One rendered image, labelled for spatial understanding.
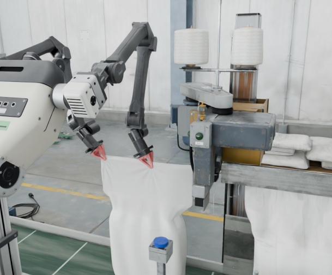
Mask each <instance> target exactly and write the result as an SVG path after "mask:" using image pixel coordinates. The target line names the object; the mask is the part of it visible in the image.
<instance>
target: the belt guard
mask: <svg viewBox="0 0 332 275"><path fill-rule="evenodd" d="M204 86H208V87H210V88H212V86H216V85H214V84H212V83H206V82H188V83H181V84H180V94H181V95H184V96H186V97H189V98H191V99H194V100H197V101H205V102H203V103H205V104H207V105H210V106H212V107H215V108H219V109H228V108H231V107H232V104H233V95H232V94H231V93H229V92H227V91H225V90H224V89H204V88H202V87H204Z"/></svg>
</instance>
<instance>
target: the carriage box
mask: <svg viewBox="0 0 332 275"><path fill-rule="evenodd" d="M232 107H235V108H245V109H258V111H257V112H264V113H268V108H269V99H268V98H267V99H256V104H253V103H236V102H234V103H233V104H232ZM263 155H265V151H257V150H246V149H239V148H228V147H223V156H222V163H223V161H226V162H232V163H242V164H251V165H261V162H262V159H263Z"/></svg>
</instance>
